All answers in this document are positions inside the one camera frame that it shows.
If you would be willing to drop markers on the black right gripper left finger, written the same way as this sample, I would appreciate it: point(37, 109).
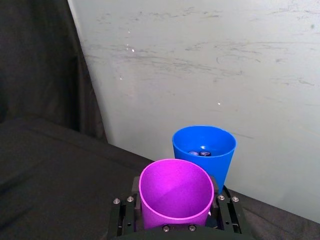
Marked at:
point(126, 212)

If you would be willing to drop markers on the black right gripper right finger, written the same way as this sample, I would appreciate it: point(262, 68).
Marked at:
point(228, 212)

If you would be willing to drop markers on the purple plastic cup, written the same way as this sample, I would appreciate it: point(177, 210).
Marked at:
point(172, 195)

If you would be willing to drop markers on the blue plastic cup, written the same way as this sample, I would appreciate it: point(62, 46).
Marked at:
point(220, 165)

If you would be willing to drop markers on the small dark cylindrical battery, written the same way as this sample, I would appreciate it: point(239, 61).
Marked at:
point(205, 153)

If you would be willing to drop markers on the black table cloth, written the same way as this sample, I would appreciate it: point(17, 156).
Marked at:
point(55, 185)

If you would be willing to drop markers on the black hanging cloth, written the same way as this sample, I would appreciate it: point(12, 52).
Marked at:
point(37, 62)

